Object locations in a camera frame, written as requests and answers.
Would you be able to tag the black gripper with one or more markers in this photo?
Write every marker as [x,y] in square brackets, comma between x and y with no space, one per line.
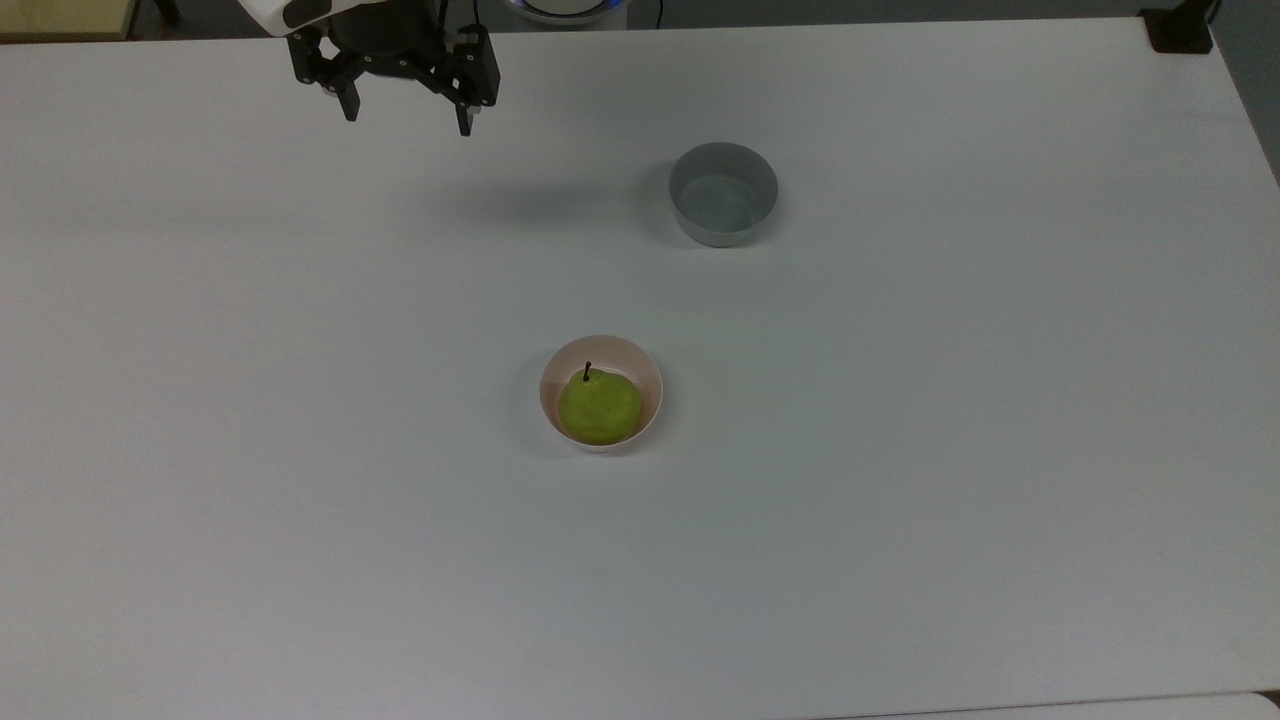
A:
[385,28]

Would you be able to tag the green pear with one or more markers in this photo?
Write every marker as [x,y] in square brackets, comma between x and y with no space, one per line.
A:
[600,410]

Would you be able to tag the grey bowl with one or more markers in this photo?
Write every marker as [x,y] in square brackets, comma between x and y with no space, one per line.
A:
[722,200]

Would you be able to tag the pink bowl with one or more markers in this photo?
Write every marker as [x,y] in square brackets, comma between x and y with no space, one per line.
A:
[648,375]

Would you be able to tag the wooden desk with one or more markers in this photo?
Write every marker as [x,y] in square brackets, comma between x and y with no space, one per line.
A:
[60,18]

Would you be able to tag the black camera stand clamp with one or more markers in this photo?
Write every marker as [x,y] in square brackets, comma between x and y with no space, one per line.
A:
[1180,30]

